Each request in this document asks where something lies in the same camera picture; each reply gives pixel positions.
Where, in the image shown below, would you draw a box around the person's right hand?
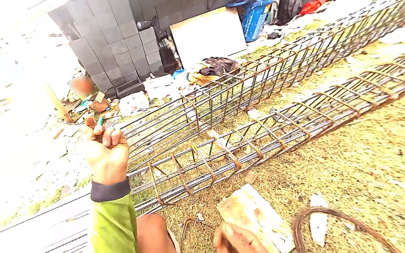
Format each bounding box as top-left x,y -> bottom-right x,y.
213,221 -> 270,253

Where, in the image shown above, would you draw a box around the person's left hand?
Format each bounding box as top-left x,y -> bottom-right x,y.
82,116 -> 130,186

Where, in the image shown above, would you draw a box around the person's left forearm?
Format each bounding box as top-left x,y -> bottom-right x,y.
90,178 -> 138,253

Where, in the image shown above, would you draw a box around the stained whitish board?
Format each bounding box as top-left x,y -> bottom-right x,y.
217,183 -> 296,253

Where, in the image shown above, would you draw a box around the pile of debris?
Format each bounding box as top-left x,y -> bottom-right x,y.
64,91 -> 120,124

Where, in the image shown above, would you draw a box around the bent rebar stirrup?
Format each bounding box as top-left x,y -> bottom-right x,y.
179,217 -> 217,249

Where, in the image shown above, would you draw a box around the white plastic bag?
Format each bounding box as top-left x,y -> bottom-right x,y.
118,91 -> 150,116

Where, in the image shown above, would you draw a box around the flat rusty rebar cage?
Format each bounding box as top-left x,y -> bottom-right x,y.
127,48 -> 405,216

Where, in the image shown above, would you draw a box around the person's legs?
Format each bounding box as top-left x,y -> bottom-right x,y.
136,213 -> 181,253

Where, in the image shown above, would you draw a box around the white flat sack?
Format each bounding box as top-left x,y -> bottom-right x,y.
143,74 -> 178,100

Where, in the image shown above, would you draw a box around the stack of gray blocks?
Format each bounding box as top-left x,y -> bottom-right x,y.
48,0 -> 165,99

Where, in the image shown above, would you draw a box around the bundle of straight rebars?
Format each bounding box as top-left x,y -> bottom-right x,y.
0,191 -> 93,253

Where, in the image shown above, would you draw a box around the wooden strip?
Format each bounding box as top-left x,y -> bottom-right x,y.
206,129 -> 239,156

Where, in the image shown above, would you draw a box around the yellow cloth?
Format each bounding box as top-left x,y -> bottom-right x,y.
188,63 -> 221,86

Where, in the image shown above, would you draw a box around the long rusty square rebar cage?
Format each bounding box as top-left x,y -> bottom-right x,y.
121,0 -> 405,175

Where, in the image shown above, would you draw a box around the dark gray crumpled object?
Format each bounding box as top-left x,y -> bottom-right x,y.
270,108 -> 290,123

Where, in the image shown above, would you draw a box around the dark brown cloth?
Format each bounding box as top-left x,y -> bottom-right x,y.
200,57 -> 241,77

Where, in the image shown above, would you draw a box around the large white panel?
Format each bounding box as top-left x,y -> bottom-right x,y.
170,6 -> 248,70

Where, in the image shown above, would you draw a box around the blue plastic barrel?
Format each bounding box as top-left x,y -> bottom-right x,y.
226,0 -> 274,43

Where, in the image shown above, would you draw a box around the red cloth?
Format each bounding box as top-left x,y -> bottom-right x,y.
299,0 -> 328,15

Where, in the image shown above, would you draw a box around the wooden post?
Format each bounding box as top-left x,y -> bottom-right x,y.
45,82 -> 73,123

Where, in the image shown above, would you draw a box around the coil of brown wire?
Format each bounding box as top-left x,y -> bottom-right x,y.
292,207 -> 403,253

